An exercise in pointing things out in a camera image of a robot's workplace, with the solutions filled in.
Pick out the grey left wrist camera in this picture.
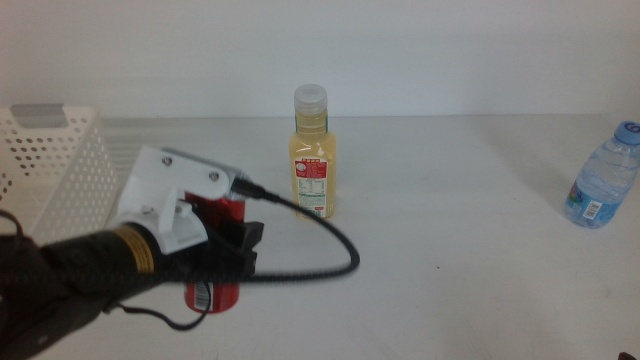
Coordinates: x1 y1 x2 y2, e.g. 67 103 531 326
159 147 246 194

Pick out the yellow juice bottle red label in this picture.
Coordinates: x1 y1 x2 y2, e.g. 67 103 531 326
288 83 337 220

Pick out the clear water bottle blue label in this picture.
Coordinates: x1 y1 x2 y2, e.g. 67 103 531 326
564 120 640 230

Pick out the white perforated plastic basket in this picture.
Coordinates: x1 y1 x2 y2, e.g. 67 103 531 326
0 103 119 246

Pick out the red drink can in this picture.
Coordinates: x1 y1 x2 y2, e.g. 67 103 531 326
183 192 247 315

